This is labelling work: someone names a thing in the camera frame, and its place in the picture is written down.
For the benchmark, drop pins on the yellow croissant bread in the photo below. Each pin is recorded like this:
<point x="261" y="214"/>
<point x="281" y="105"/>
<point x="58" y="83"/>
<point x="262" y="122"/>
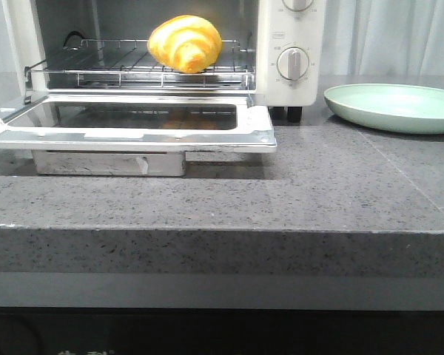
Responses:
<point x="188" y="44"/>

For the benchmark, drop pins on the glass oven door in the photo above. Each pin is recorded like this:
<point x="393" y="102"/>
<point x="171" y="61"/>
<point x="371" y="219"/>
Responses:
<point x="132" y="134"/>

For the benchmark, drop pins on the white Toshiba toaster oven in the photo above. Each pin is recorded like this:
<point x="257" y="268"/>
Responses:
<point x="267" y="27"/>

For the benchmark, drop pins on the lower timer knob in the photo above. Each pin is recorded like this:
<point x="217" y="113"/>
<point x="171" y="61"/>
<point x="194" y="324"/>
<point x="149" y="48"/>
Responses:
<point x="292" y="63"/>

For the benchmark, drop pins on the upper temperature knob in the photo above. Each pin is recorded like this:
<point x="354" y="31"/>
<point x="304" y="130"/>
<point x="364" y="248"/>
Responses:
<point x="297" y="5"/>

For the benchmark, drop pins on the mint green plate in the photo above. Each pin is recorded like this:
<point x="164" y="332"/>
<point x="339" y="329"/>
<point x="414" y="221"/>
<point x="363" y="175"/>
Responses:
<point x="396" y="108"/>

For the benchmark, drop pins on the metal wire oven rack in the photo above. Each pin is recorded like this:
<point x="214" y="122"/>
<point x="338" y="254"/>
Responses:
<point x="127" y="64"/>

